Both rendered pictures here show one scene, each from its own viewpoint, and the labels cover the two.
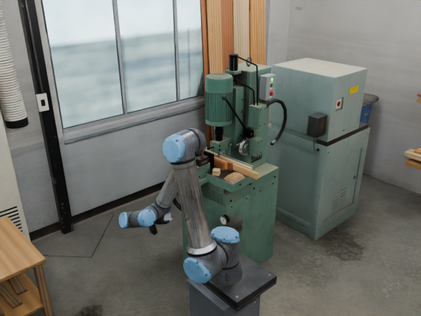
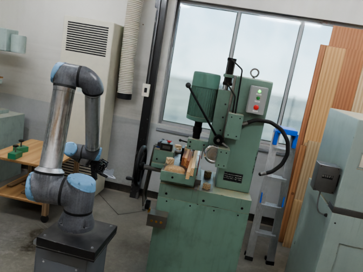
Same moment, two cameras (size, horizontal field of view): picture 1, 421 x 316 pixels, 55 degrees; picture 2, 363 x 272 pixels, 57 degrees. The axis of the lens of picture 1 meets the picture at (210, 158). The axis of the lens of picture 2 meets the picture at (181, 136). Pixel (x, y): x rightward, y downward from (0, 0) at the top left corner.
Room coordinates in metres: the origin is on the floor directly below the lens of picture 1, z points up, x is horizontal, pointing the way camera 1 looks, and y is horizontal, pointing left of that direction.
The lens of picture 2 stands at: (1.04, -1.64, 1.54)
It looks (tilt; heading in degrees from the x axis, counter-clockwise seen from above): 12 degrees down; 49
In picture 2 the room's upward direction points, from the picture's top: 10 degrees clockwise
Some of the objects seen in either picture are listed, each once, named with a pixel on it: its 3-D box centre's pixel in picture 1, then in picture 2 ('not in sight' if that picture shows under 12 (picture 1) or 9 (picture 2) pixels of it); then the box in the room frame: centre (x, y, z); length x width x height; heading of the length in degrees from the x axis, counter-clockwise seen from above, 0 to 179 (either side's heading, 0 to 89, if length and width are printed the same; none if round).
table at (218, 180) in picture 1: (205, 170); (175, 162); (2.48, 0.04, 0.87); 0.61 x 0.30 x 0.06; 45
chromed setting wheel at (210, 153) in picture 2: (245, 147); (213, 154); (2.55, -0.24, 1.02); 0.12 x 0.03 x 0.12; 135
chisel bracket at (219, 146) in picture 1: (220, 145); (197, 145); (2.55, -0.07, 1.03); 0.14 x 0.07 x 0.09; 135
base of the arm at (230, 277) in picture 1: (225, 266); (77, 216); (1.76, -0.08, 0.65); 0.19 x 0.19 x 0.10
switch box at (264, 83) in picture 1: (267, 86); (256, 100); (2.67, -0.38, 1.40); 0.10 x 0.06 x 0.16; 135
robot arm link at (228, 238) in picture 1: (223, 246); (78, 192); (1.76, -0.07, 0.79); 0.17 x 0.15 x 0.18; 144
